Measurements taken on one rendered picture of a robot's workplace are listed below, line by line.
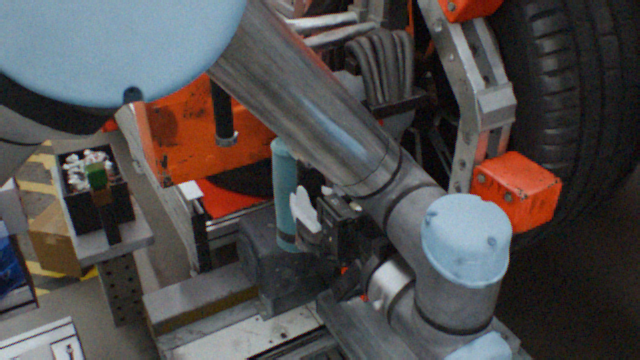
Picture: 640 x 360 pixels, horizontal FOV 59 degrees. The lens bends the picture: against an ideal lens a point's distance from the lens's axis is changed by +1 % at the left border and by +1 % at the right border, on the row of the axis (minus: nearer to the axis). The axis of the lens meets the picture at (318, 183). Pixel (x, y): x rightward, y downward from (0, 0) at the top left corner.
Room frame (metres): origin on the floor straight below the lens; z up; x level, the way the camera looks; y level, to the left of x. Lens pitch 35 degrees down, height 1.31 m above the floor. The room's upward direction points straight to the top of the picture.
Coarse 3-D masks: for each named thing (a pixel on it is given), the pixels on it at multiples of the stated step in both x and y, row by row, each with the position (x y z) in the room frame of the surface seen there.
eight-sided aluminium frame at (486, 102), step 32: (320, 0) 1.09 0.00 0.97; (448, 32) 0.72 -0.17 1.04; (480, 32) 0.74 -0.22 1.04; (448, 64) 0.72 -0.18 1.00; (480, 64) 0.72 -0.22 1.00; (480, 96) 0.66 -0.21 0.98; (512, 96) 0.68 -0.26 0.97; (480, 128) 0.65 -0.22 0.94; (480, 160) 0.65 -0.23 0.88; (448, 192) 0.68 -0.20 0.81
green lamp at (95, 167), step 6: (96, 162) 0.99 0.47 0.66; (102, 162) 1.00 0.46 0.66; (84, 168) 0.97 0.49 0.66; (90, 168) 0.97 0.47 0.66; (96, 168) 0.97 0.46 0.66; (102, 168) 0.97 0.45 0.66; (90, 174) 0.95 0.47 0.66; (96, 174) 0.96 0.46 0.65; (102, 174) 0.96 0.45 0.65; (90, 180) 0.95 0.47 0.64; (96, 180) 0.96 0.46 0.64; (102, 180) 0.96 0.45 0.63; (90, 186) 0.95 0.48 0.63; (96, 186) 0.96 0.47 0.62
